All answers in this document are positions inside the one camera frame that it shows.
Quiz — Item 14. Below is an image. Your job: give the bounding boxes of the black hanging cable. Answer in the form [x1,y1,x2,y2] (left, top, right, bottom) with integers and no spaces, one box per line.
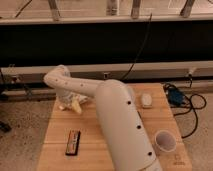
[119,13,153,82]

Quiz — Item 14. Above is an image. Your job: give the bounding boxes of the blue device on floor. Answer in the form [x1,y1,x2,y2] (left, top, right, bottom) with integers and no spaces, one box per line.
[168,89,183,106]

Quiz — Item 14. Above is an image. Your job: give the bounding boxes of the white paper cup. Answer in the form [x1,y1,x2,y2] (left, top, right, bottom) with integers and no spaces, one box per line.
[153,130,176,155]

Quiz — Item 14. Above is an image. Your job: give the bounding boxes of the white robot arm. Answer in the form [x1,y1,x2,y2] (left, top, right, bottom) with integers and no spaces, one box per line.
[44,65,163,171]

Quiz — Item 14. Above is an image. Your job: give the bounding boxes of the small white soap bar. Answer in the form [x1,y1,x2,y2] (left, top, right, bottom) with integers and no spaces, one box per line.
[141,93,152,108]

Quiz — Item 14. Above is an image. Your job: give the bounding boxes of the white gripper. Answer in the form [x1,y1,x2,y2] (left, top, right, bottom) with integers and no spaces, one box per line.
[56,88,82,114]

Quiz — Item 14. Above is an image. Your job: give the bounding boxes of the black floor cable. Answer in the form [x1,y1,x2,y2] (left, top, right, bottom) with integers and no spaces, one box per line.
[162,82,208,140]

